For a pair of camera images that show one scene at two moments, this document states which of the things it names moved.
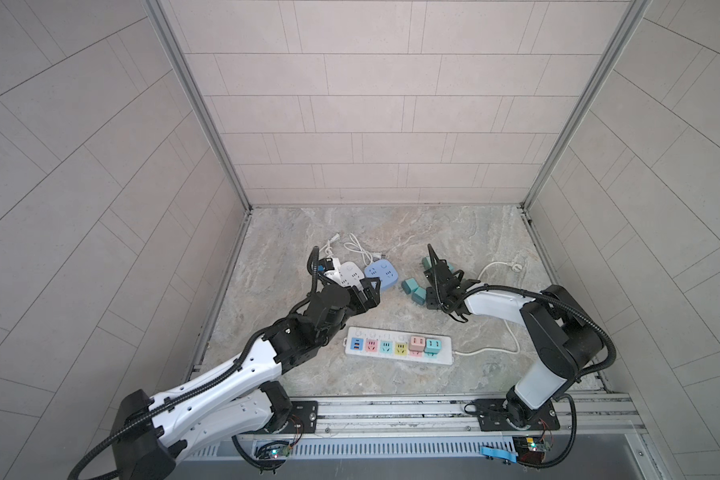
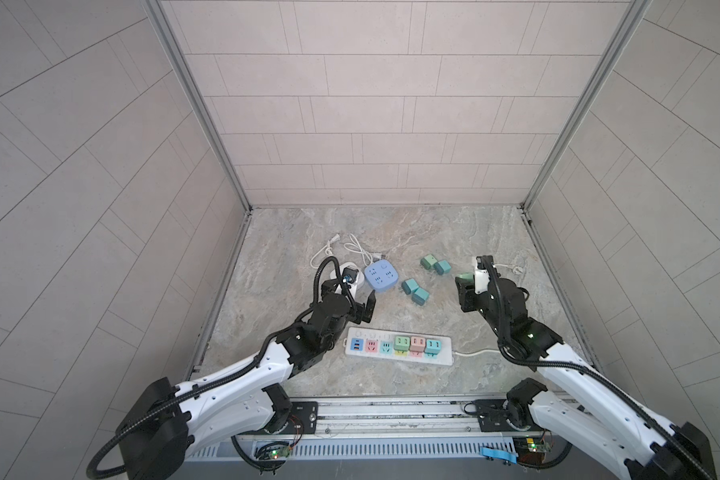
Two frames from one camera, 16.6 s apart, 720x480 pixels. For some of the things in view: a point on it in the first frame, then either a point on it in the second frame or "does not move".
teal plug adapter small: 433,346 does not move
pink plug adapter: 417,346 does not move
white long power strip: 394,345 does not move
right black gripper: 430,291 -> 465,294
